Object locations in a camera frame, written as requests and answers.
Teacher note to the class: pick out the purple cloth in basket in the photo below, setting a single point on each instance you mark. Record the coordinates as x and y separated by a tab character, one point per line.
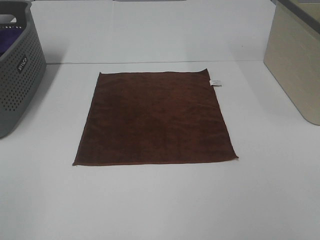
9	37

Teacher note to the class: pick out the brown square towel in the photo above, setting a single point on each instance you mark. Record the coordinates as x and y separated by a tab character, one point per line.
138	118

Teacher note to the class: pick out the white towel care label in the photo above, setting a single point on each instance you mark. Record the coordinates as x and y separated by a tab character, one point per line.
215	83

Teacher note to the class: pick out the beige storage bin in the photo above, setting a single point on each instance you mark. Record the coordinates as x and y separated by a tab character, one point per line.
292	54

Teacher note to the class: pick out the grey perforated laundry basket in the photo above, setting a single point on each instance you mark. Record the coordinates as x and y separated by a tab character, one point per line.
22	65

